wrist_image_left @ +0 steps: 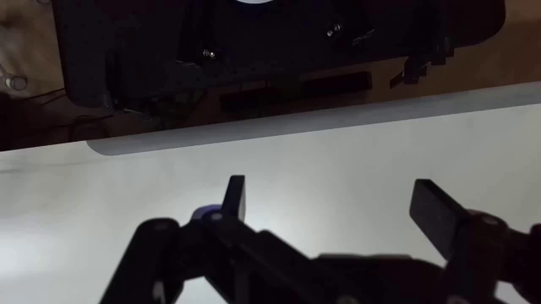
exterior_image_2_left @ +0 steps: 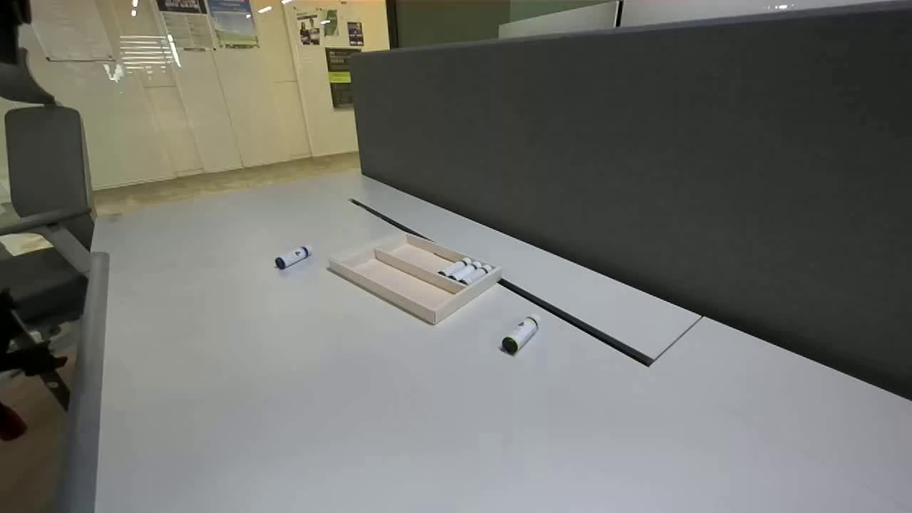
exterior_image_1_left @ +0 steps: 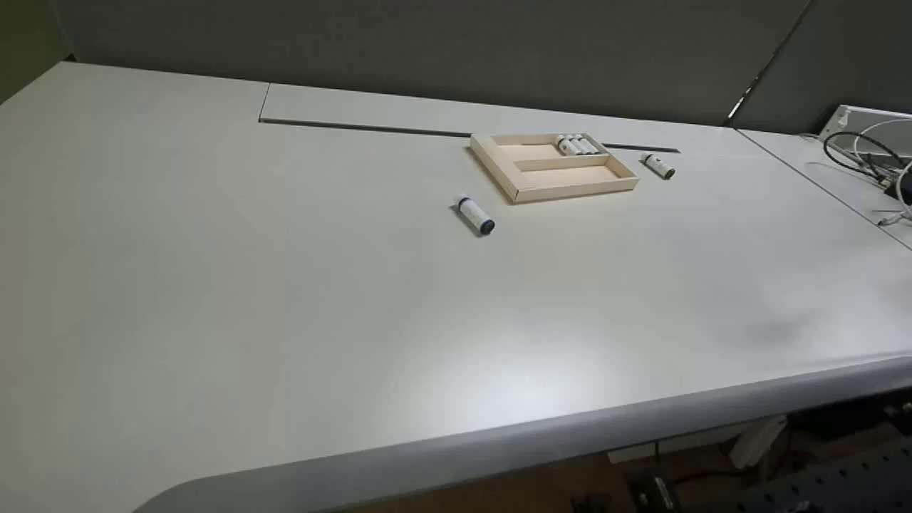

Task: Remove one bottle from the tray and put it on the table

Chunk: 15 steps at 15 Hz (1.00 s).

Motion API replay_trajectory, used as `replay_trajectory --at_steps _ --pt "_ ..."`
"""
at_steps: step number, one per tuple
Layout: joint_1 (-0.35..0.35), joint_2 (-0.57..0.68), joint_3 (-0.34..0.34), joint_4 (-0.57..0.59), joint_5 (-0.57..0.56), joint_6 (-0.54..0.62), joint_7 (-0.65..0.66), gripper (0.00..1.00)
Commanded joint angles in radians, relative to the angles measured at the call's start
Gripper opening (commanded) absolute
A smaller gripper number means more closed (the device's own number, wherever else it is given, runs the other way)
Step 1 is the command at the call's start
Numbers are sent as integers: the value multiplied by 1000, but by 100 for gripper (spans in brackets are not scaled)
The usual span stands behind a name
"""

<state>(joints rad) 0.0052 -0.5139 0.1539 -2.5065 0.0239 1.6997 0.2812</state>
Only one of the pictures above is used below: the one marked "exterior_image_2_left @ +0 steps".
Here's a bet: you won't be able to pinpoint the white green-banded bottle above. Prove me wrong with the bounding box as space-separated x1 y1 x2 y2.
440 258 471 278
452 265 481 284
461 265 494 284

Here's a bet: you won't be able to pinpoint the light wooden divided tray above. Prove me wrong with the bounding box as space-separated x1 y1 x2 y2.
327 233 501 324

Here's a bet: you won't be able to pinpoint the white bottle green cap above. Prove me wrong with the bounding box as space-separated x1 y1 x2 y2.
501 317 541 357

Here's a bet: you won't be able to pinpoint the white bottle blue cap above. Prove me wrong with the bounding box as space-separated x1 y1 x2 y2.
274 245 311 271

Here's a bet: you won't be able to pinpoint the grey fabric desk partition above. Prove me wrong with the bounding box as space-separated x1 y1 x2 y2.
353 0 912 395

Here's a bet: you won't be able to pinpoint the grey office chair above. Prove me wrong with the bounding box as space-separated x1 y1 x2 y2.
0 0 95 406

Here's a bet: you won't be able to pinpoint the wall posters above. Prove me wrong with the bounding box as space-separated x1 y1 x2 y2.
155 0 364 111

